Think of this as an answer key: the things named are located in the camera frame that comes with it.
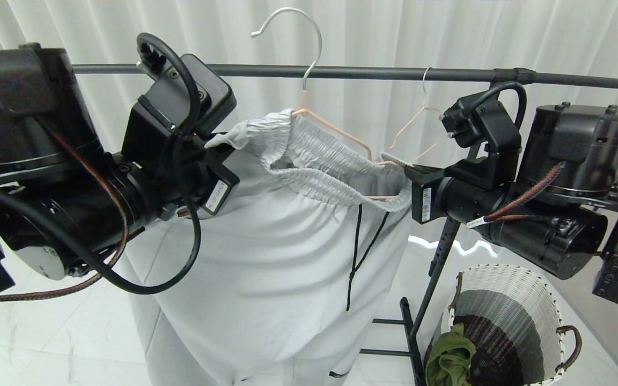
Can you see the pink clothes hanger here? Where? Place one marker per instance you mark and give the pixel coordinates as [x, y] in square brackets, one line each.
[304, 104]
[424, 86]

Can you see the pale grey shorts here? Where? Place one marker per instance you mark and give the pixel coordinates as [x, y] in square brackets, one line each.
[266, 279]

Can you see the white laundry basket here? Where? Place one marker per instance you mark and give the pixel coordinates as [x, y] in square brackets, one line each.
[502, 300]

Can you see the white curtain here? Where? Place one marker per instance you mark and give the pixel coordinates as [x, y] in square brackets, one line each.
[395, 32]

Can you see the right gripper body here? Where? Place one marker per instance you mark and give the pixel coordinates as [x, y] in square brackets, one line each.
[545, 236]

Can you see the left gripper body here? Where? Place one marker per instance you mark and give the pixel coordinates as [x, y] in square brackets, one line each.
[100, 214]

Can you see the black clothes rack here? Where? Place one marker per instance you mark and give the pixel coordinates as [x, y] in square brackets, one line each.
[373, 71]

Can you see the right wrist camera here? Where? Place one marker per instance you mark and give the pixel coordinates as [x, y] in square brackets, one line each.
[486, 128]

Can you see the green garment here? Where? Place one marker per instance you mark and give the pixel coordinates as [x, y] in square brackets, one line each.
[448, 359]

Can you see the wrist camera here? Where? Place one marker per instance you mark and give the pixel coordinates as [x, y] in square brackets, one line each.
[486, 128]
[164, 123]

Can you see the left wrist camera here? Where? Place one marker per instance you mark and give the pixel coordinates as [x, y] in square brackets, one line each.
[164, 123]

